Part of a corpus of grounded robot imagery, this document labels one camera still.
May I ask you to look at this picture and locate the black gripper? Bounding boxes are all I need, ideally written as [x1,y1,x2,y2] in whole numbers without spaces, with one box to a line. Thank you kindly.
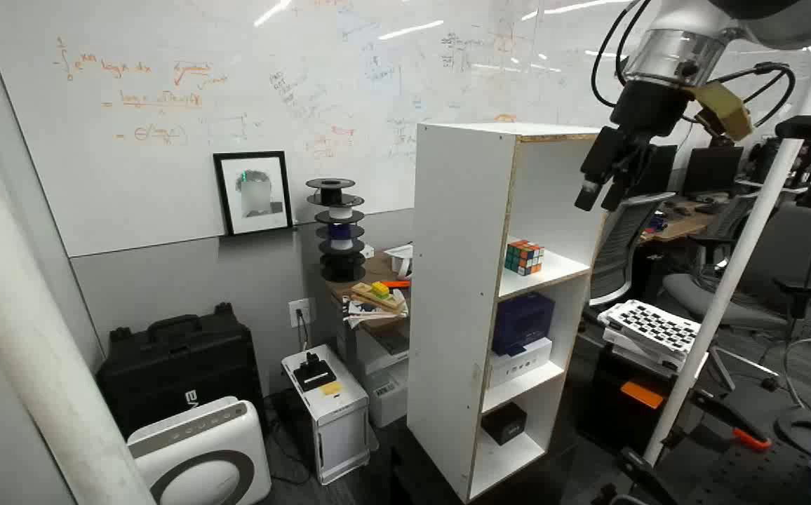
[573,80,694,213]

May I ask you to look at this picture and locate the multicoloured rubix cube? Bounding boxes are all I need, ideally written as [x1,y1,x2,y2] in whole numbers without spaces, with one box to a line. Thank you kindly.
[503,239,547,277]

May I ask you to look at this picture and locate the white wooden shelf unit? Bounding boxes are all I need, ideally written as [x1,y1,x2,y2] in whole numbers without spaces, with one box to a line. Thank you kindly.
[405,118,607,505]

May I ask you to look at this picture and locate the black mesh office chair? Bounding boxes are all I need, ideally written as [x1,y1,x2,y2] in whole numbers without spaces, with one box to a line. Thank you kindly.
[586,190,680,309]

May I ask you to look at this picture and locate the dark computer monitor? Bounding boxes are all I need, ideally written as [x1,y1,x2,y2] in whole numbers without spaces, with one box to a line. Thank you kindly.
[683,142,746,201]

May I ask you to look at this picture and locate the checkerboard calibration board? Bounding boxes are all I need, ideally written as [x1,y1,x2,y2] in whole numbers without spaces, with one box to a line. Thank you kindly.
[599,296,704,369]

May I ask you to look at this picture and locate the thin white stand pole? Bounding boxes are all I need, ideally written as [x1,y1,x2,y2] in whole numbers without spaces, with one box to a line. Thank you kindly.
[641,30,811,467]

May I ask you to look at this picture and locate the dark blue box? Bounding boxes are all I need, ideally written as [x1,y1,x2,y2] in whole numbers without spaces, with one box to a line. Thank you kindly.
[491,291,558,359]

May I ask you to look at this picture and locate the grey office chair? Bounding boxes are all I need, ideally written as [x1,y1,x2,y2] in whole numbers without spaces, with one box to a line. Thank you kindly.
[663,194,811,394]

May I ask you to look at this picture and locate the white flat box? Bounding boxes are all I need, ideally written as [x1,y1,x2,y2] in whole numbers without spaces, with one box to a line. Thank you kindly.
[485,334,557,392]

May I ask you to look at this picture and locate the black crate with orange label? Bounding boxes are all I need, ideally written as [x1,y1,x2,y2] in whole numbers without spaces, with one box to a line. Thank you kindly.
[576,344,707,455]

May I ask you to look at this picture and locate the yellow orange desk item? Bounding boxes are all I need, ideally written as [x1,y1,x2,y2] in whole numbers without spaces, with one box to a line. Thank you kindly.
[355,277,412,309]

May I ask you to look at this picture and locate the brown wooden desk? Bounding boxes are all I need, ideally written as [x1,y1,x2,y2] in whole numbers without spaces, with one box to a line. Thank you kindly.
[325,250,416,338]

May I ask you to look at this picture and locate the small black box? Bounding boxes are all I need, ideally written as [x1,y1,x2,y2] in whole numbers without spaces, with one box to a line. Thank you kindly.
[477,400,531,449]

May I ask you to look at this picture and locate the blue filament spool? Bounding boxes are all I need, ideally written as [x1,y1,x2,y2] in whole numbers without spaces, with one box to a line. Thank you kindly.
[313,205,367,242]

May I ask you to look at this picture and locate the empty black filament spool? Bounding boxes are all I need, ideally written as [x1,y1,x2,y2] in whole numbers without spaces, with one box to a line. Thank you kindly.
[304,174,367,213]

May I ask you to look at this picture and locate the white drawer unit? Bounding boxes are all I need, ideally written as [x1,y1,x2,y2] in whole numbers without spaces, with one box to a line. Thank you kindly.
[355,324,412,428]

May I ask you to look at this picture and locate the black device with yellow label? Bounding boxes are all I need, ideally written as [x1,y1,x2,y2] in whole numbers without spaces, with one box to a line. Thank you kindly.
[290,350,339,394]

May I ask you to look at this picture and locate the black framed portrait picture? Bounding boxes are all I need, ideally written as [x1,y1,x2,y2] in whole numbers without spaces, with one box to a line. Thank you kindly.
[211,148,294,242]

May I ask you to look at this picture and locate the small white cabinet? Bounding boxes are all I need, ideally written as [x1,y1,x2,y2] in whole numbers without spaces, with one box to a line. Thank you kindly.
[277,341,376,488]

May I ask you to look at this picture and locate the black hard carrying case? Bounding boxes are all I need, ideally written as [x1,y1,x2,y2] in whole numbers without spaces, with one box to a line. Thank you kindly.
[92,300,266,439]

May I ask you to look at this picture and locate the whiteboard with writing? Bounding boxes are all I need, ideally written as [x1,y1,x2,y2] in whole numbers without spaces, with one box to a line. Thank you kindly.
[0,0,811,260]

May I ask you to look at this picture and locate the white round air purifier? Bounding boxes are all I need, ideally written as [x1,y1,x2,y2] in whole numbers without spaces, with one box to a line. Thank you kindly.
[124,392,276,505]

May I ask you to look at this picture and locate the thick white pole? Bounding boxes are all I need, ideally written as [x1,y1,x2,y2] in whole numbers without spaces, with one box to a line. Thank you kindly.
[0,87,160,505]

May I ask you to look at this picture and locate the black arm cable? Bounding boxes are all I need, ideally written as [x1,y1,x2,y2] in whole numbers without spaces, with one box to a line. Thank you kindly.
[589,0,658,111]

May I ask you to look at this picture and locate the yellow wrist camera mount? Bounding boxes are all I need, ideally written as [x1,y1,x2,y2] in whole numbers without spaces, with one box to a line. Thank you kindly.
[691,80,756,142]

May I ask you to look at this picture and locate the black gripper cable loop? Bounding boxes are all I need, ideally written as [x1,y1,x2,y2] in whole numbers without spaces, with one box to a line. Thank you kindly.
[696,59,799,131]

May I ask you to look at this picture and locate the orange handled clamp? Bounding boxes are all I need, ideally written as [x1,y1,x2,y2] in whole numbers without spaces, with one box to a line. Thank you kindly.
[691,389,776,455]

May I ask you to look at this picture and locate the white wall power outlet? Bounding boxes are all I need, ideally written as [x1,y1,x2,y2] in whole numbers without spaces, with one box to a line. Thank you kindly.
[286,293,314,331]

